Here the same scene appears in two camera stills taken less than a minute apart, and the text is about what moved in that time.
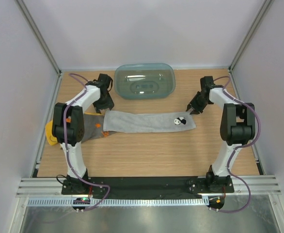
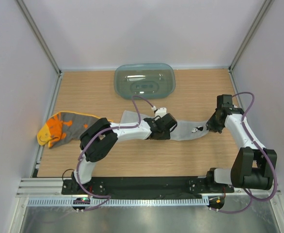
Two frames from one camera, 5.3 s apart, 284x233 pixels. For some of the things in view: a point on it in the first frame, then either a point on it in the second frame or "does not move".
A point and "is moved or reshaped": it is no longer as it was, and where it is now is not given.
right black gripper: (193, 105) -> (211, 126)
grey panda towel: (118, 122) is moved or reshaped
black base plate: (173, 188) does not move
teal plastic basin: (145, 81) does not move
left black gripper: (109, 104) -> (166, 136)
